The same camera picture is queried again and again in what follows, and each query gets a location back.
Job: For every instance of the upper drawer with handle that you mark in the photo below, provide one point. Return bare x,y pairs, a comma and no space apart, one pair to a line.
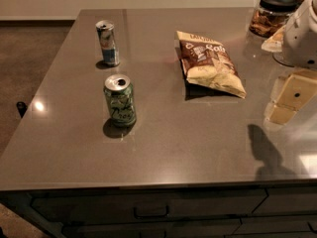
149,205

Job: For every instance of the right side drawer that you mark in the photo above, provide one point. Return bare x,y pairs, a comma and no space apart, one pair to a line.
294,200

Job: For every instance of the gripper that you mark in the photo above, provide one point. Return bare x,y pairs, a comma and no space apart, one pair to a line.
302,39

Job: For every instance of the brown chip bag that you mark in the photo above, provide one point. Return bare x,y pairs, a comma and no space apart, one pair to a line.
205,62

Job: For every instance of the black floor object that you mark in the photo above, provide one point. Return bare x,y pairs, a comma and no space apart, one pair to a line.
22,108

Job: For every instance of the green soda can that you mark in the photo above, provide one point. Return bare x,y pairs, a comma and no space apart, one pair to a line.
119,95

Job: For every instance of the redbull can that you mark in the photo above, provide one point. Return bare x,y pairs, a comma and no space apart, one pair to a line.
105,30

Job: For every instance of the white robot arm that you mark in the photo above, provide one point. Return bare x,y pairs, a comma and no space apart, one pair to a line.
294,44

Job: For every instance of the glass jar with black lid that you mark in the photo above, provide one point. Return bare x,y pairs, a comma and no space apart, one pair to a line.
270,15

